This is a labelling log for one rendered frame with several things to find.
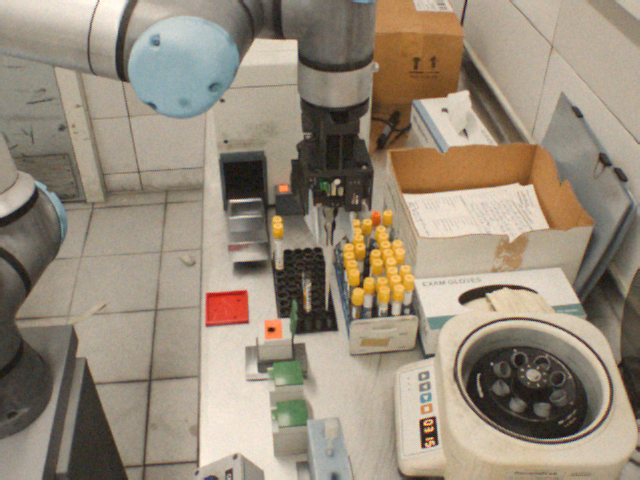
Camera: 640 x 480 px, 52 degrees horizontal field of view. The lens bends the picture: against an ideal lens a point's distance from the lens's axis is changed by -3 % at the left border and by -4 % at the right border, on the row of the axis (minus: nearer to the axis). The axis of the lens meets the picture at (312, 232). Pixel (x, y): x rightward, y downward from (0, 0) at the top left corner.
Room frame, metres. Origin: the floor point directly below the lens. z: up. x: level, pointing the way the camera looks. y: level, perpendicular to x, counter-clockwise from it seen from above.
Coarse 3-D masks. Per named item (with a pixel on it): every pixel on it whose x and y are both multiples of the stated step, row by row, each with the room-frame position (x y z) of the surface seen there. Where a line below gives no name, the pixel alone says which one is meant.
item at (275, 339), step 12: (264, 324) 0.65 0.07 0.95; (276, 324) 0.65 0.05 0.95; (288, 324) 0.65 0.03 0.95; (264, 336) 0.63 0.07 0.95; (276, 336) 0.63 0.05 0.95; (288, 336) 0.63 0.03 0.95; (264, 348) 0.62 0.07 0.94; (276, 348) 0.63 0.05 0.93; (288, 348) 0.63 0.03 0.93; (264, 360) 0.62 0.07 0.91
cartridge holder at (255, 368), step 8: (256, 344) 0.65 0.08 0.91; (296, 344) 0.67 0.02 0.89; (304, 344) 0.67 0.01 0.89; (248, 352) 0.66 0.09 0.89; (256, 352) 0.66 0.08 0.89; (296, 352) 0.66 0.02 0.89; (304, 352) 0.66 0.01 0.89; (248, 360) 0.64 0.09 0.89; (256, 360) 0.64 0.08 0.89; (272, 360) 0.62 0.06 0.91; (280, 360) 0.62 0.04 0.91; (288, 360) 0.62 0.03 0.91; (296, 360) 0.64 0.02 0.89; (304, 360) 0.64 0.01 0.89; (248, 368) 0.63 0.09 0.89; (256, 368) 0.62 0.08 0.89; (264, 368) 0.62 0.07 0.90; (304, 368) 0.63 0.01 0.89; (248, 376) 0.62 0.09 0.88; (256, 376) 0.62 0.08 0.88; (264, 376) 0.62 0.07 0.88
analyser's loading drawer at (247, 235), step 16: (240, 192) 1.02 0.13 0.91; (256, 192) 1.02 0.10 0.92; (240, 208) 0.95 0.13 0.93; (256, 208) 0.95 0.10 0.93; (240, 224) 0.90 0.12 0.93; (256, 224) 0.91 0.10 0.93; (240, 240) 0.88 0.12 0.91; (256, 240) 0.86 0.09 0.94; (240, 256) 0.85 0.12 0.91; (256, 256) 0.85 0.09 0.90
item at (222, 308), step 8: (208, 296) 0.78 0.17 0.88; (216, 296) 0.78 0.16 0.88; (224, 296) 0.78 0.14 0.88; (232, 296) 0.78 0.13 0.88; (240, 296) 0.78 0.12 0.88; (208, 304) 0.77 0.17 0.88; (216, 304) 0.77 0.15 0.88; (224, 304) 0.77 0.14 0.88; (232, 304) 0.77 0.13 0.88; (240, 304) 0.77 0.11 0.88; (208, 312) 0.75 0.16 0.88; (216, 312) 0.75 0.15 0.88; (224, 312) 0.75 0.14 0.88; (232, 312) 0.75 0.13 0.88; (240, 312) 0.75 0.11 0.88; (208, 320) 0.73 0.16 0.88; (216, 320) 0.73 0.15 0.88; (224, 320) 0.73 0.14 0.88; (232, 320) 0.73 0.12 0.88; (240, 320) 0.73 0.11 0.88; (248, 320) 0.73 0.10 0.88
